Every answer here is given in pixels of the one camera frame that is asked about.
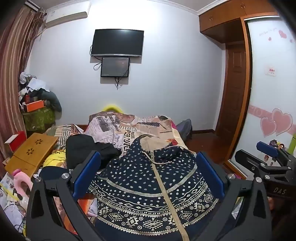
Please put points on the brown wooden door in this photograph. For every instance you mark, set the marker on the brown wooden door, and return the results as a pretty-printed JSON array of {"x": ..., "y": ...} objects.
[{"x": 233, "y": 92}]

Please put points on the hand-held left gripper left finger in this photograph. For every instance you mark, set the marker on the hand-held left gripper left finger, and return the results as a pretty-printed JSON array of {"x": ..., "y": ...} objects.
[{"x": 86, "y": 173}]

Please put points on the small black wall monitor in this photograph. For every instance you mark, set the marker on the small black wall monitor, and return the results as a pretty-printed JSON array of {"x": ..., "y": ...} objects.
[{"x": 115, "y": 66}]

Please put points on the yellow arched bar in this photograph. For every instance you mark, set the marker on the yellow arched bar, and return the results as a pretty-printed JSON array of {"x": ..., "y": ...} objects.
[{"x": 111, "y": 107}]

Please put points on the wall-mounted black television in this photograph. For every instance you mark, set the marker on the wall-mounted black television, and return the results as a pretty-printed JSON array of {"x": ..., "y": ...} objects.
[{"x": 116, "y": 41}]

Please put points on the red white notice sticker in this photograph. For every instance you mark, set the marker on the red white notice sticker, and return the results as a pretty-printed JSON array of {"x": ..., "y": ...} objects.
[{"x": 270, "y": 70}]

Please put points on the small red box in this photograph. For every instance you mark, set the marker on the small red box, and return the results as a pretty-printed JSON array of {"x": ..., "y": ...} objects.
[{"x": 27, "y": 99}]

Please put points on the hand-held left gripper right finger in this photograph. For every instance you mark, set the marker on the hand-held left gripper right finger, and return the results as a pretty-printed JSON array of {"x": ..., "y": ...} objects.
[{"x": 210, "y": 173}]

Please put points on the striped brown curtain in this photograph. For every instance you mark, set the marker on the striped brown curtain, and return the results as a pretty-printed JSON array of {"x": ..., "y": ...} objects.
[{"x": 13, "y": 69}]

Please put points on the pink toy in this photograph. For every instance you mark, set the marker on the pink toy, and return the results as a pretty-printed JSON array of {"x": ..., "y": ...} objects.
[{"x": 19, "y": 177}]

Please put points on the white cloth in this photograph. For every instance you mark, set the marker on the white cloth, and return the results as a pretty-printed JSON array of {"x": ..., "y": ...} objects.
[{"x": 34, "y": 83}]

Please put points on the white air conditioner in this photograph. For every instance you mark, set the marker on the white air conditioner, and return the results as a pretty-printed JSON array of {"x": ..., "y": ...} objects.
[{"x": 67, "y": 16}]

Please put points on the navy patterned hoodie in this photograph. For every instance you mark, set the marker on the navy patterned hoodie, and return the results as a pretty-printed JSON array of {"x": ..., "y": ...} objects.
[{"x": 138, "y": 176}]

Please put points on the orange box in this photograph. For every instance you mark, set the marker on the orange box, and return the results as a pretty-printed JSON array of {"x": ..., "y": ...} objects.
[{"x": 34, "y": 105}]

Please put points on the black garment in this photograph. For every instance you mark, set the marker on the black garment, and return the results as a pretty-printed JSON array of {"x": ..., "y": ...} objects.
[{"x": 81, "y": 148}]

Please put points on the green bottle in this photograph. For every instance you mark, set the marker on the green bottle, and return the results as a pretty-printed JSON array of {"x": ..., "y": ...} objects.
[{"x": 292, "y": 142}]

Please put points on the wooden folding table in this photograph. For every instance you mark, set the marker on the wooden folding table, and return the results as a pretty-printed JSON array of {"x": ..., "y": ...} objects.
[{"x": 30, "y": 153}]

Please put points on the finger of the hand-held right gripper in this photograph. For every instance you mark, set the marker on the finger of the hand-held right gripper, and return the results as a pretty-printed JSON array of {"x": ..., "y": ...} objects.
[
  {"x": 245, "y": 155},
  {"x": 267, "y": 147}
]

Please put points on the curtain rod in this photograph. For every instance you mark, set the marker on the curtain rod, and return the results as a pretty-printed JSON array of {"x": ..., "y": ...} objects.
[{"x": 31, "y": 4}]

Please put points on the pile of papers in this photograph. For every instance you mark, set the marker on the pile of papers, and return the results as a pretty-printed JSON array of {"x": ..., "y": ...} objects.
[{"x": 11, "y": 208}]

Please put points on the wooden wardrobe cabinet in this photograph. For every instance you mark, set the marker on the wooden wardrobe cabinet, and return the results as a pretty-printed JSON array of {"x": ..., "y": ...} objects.
[{"x": 219, "y": 20}]

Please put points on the yellow garment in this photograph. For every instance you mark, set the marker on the yellow garment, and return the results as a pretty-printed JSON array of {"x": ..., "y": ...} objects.
[{"x": 54, "y": 157}]

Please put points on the newspaper print bed sheet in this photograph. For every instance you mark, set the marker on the newspaper print bed sheet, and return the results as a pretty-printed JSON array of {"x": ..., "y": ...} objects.
[{"x": 108, "y": 125}]

